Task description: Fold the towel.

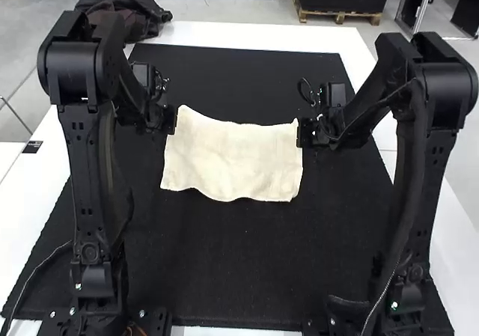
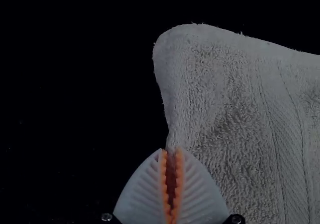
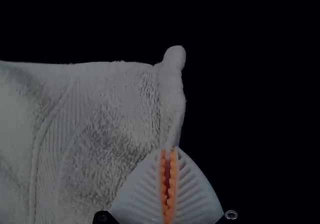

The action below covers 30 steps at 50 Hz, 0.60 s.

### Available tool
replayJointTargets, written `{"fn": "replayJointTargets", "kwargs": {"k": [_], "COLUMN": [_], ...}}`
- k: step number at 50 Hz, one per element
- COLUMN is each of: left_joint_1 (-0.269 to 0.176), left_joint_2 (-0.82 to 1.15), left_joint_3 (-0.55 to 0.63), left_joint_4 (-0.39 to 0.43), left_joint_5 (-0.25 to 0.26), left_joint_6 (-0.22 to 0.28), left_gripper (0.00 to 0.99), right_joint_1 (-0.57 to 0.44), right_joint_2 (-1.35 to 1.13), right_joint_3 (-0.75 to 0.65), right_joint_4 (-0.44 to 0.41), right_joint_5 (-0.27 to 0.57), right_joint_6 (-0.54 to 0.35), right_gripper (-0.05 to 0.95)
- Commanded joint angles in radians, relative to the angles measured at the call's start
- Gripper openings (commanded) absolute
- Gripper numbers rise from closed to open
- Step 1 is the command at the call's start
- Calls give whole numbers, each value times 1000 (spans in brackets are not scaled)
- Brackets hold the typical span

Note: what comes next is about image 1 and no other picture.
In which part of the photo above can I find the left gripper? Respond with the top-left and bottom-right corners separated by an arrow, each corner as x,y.
146,102 -> 177,135

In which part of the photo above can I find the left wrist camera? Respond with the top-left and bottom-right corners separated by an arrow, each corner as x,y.
130,62 -> 157,91

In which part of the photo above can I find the black mat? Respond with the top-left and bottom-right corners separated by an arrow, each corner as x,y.
1,43 -> 456,333

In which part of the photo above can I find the black panel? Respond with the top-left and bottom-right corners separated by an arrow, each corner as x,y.
450,0 -> 479,39

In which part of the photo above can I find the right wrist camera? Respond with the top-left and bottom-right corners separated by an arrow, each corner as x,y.
326,82 -> 348,108

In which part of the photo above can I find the wooden pallet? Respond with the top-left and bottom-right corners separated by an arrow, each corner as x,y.
290,0 -> 383,27

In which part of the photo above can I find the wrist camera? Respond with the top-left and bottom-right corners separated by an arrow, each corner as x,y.
130,62 -> 157,91
326,82 -> 348,108

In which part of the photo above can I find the pale towel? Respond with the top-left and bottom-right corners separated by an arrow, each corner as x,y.
159,104 -> 305,205

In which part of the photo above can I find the black bag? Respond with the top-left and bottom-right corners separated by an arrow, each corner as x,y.
73,0 -> 174,44

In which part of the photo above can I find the black cable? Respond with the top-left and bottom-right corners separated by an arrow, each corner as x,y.
297,76 -> 322,108

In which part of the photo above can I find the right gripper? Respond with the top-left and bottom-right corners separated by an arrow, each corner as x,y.
296,114 -> 340,150

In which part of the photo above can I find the metal frame cart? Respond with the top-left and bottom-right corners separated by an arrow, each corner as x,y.
392,0 -> 439,36

